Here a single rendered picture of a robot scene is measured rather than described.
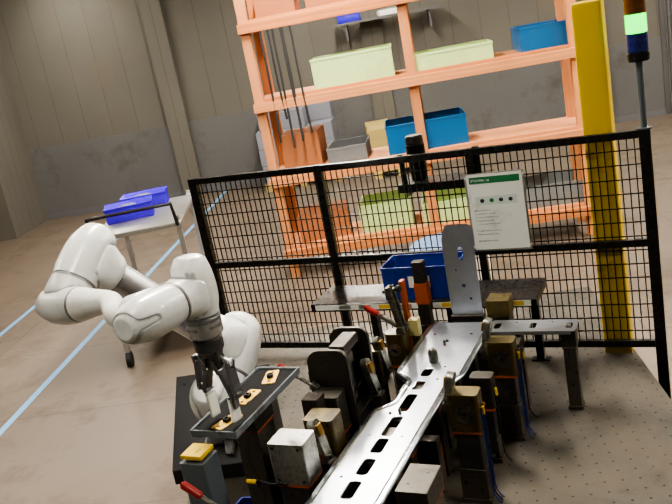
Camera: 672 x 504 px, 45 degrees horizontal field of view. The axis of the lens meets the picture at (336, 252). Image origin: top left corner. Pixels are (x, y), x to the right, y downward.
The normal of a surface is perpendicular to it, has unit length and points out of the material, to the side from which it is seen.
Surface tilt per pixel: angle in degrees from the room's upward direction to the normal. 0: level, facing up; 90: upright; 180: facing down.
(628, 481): 0
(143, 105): 90
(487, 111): 90
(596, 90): 90
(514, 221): 90
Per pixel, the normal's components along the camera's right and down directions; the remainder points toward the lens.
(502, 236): -0.39, 0.32
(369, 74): -0.06, 0.29
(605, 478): -0.18, -0.94
